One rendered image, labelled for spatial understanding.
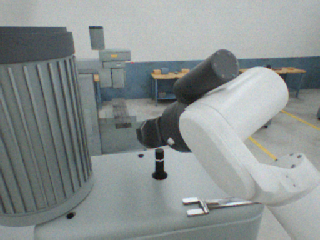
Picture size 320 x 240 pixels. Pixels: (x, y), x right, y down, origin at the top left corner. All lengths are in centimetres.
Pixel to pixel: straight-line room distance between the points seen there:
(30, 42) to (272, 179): 33
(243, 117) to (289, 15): 866
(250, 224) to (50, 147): 41
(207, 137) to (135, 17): 676
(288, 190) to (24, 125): 34
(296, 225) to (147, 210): 26
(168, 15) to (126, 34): 135
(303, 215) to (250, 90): 13
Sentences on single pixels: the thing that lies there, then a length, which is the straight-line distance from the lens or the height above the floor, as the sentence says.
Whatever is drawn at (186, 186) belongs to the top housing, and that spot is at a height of 189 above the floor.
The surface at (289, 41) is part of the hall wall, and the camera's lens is 902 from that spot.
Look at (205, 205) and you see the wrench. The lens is 45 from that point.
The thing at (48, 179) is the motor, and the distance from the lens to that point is 42.
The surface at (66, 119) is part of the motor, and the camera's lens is 40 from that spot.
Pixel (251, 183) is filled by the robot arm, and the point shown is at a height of 208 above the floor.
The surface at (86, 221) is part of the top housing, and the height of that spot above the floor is 189.
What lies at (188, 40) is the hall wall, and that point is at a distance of 727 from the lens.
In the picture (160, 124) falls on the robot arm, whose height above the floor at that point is 207.
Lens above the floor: 221
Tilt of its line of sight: 23 degrees down
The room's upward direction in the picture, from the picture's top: straight up
